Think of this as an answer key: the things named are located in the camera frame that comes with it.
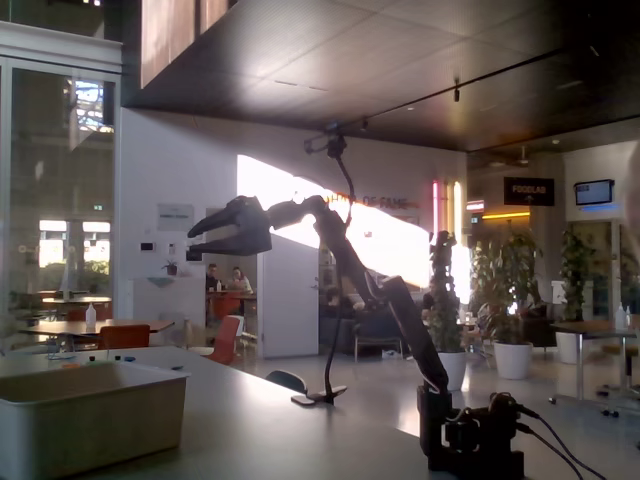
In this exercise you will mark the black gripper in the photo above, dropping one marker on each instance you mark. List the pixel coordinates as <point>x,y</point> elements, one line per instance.
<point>248,231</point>

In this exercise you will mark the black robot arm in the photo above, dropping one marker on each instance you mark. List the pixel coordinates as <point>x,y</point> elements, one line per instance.
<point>412,320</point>

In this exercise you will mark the white plastic bin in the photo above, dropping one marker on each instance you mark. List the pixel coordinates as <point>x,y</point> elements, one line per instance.
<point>90,420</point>

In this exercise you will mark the seated person dark clothes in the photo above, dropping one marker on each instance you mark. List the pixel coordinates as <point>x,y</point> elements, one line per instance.
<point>212,277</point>

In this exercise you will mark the seated person light clothes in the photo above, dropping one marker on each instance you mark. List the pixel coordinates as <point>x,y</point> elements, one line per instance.
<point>241,281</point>

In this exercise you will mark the small potted plant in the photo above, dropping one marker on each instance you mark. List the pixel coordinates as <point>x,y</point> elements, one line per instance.
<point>171,268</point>

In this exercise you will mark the white door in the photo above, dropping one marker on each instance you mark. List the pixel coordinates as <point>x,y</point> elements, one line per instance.
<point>290,300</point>

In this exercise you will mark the orange chair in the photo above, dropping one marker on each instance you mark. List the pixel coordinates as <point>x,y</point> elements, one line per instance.
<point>124,336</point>
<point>226,340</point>

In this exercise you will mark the small black webcam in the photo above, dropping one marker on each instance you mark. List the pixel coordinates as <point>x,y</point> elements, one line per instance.
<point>334,145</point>

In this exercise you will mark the clear spray bottle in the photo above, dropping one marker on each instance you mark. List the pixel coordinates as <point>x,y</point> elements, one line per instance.
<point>90,317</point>
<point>620,317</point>

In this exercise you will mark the teal chair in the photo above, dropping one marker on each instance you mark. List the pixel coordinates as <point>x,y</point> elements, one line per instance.
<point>287,381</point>

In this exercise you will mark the Hall of Fame lettering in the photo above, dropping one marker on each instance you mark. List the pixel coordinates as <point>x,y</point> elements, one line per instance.
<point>385,202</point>

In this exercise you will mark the brown wooden table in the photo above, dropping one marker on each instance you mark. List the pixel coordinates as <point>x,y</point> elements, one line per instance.
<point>75,327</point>

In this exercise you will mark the dark armchair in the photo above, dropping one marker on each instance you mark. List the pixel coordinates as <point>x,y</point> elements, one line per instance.
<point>377,330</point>

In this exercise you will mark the pink neon tube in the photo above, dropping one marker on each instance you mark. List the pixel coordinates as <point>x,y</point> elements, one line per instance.
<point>435,210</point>

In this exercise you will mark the pale yellow neon tube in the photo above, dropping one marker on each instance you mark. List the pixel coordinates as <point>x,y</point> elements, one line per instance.
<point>457,210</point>

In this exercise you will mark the tall climbing plant white pot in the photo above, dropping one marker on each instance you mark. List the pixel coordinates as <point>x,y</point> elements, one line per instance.
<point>447,310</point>

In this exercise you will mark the black ceiling spotlight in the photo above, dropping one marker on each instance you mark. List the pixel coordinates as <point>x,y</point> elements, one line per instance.
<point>456,93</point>

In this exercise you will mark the orange light strip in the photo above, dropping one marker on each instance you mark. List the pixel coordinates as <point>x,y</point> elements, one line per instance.
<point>506,215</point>

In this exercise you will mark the black Foodlab sign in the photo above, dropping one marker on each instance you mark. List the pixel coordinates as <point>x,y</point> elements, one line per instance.
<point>528,190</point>

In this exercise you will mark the broad leafy plant white pot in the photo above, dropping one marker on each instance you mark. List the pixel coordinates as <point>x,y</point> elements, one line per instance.
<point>512,357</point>

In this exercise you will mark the slender leafy plant white pot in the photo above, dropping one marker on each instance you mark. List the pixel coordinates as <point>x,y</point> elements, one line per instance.
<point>575,280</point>

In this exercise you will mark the grey table on casters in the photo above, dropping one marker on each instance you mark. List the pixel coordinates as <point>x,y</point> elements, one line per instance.
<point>595,327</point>

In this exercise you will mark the white wall poster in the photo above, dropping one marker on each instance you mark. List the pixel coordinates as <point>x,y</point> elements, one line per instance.
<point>175,216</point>

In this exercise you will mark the black gooseneck clamp mount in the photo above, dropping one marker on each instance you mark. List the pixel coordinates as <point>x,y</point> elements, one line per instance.
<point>320,398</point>

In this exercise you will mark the wall mounted screen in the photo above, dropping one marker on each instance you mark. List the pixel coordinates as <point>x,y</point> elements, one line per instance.
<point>594,192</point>

